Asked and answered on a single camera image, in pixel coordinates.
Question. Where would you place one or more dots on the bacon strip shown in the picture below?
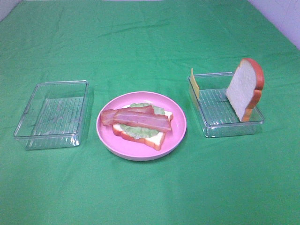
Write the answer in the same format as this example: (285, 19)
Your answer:
(106, 116)
(140, 119)

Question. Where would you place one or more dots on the green lettuce leaf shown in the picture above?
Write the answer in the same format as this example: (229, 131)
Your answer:
(141, 132)

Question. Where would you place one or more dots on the bread slice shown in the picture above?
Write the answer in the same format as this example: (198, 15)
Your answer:
(245, 88)
(153, 142)

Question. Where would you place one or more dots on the pink round plate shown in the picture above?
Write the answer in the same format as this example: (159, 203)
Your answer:
(137, 151)

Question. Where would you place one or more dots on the yellow cheese slice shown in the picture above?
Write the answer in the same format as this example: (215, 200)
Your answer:
(194, 84)

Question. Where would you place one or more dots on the right clear plastic tray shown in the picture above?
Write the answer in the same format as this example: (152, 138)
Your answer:
(215, 115)

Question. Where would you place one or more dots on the clear plastic tray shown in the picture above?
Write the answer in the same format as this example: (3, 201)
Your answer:
(215, 115)
(54, 116)

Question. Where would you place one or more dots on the green tablecloth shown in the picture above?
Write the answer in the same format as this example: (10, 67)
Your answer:
(121, 47)

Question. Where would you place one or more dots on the left clear plastic tray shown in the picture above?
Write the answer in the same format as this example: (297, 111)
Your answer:
(54, 116)

